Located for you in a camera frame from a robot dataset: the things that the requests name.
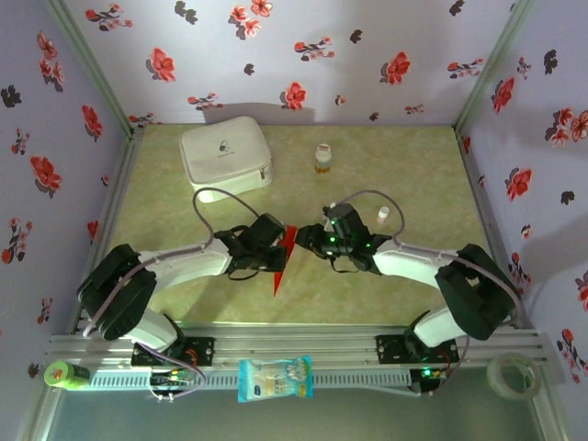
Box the small controller circuit board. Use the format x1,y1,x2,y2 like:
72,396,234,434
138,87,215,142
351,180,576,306
149,369,195,403
410,366,449,397

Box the green tape roll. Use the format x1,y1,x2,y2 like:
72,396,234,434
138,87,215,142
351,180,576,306
43,360,92,392

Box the blue wet wipes packet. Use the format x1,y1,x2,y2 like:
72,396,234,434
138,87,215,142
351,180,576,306
237,356,315,404

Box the amber liquid bottle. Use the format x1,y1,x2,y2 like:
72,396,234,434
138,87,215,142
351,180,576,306
313,142,333,175

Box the lavender arm cable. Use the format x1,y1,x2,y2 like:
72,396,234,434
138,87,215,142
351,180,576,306
328,190,523,399
82,186,263,401

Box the aluminium frame post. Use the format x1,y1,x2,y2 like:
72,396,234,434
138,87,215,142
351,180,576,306
17,390,62,441
43,0,144,139
531,394,573,441
452,0,538,134

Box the aluminium side rail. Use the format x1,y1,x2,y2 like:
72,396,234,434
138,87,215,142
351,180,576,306
68,127,146,334
454,128,529,331

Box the lavender left arm cable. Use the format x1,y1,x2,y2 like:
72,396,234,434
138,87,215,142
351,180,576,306
82,186,263,401

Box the white slotted cable duct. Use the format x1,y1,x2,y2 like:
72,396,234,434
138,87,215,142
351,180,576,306
89,368,413,391

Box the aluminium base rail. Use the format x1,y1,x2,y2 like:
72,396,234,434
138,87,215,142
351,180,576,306
44,323,567,385

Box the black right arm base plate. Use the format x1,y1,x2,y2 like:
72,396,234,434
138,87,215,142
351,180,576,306
375,334,460,367

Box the clear tape roll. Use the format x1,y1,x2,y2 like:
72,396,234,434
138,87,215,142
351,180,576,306
486,352,542,401

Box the white zip pouch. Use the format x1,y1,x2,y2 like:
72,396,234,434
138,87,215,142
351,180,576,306
178,115,274,204

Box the lavender right arm cable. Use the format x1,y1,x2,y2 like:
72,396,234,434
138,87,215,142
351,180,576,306
328,190,523,399

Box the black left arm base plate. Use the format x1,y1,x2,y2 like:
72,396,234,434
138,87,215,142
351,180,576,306
130,335,216,368

